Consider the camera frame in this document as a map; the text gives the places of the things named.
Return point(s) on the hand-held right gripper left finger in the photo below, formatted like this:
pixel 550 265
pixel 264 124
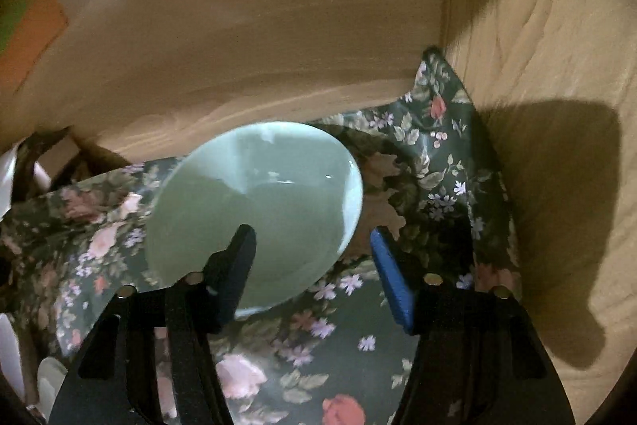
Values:
pixel 234 275

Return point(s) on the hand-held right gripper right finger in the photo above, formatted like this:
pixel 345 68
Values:
pixel 393 280

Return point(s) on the small pale green bowl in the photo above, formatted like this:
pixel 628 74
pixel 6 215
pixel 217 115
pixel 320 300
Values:
pixel 268 206

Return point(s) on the floral tablecloth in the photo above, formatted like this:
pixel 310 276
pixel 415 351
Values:
pixel 438 186

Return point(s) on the orange paper sheet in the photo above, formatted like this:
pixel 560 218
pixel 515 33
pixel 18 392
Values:
pixel 32 41

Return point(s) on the green paper sheet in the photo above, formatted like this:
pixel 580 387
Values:
pixel 10 19

